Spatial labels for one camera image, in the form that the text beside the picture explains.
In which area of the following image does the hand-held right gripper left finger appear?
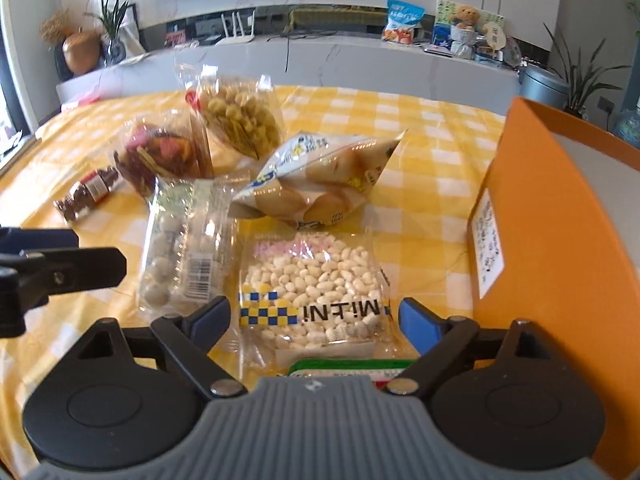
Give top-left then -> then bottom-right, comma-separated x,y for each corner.
75,296 -> 248,401

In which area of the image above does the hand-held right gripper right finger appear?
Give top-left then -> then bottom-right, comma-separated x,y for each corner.
382,297 -> 566,401

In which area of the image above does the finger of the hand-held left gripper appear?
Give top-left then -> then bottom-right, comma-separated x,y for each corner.
17,247 -> 127,295
0,227 -> 80,252

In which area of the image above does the dried fruit chips bag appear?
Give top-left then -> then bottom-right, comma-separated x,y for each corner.
114,112 -> 213,196

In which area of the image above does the orange cardboard box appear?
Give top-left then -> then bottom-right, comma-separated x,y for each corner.
466,96 -> 640,480

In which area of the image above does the yellow puffed snack bag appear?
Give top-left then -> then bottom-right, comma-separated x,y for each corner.
175,57 -> 287,161

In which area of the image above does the small dark snack bottle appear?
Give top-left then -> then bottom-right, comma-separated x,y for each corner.
53,165 -> 122,224

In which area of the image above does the clear bag of round balls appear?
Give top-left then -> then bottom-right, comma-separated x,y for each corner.
136,177 -> 240,320

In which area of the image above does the green white snack packet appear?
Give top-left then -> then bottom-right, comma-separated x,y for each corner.
287,356 -> 422,392

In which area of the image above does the white candy bag checked label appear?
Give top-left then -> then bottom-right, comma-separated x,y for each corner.
236,231 -> 396,363

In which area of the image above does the yellow checked tablecloth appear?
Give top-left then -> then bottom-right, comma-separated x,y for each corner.
0,85 -> 511,480

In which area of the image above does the blue white bread bag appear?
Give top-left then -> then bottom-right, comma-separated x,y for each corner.
229,129 -> 408,232

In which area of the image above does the brown vase with dried flowers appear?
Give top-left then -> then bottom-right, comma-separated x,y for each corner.
39,10 -> 104,79

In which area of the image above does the green plant in glass vase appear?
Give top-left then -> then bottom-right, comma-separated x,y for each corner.
84,0 -> 140,67

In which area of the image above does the grey metal trash can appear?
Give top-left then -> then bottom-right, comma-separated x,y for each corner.
517,65 -> 571,114

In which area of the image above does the white marble tv console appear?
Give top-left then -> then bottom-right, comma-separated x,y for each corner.
55,29 -> 522,107

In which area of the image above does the white router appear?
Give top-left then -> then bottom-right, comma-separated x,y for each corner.
219,9 -> 259,44

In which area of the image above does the blue ceramic vase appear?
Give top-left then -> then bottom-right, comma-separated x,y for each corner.
612,107 -> 640,149

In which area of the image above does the tall leafy potted plant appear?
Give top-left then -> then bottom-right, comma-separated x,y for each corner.
542,21 -> 634,122

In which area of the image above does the round paper fan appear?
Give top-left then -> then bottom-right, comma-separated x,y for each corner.
481,22 -> 507,57

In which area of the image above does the blue snack bag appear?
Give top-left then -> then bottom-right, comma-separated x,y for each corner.
381,0 -> 426,45

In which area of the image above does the teddy bear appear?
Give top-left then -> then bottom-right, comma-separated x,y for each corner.
447,5 -> 487,59

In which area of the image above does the green picture board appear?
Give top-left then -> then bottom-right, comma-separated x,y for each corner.
432,0 -> 506,57

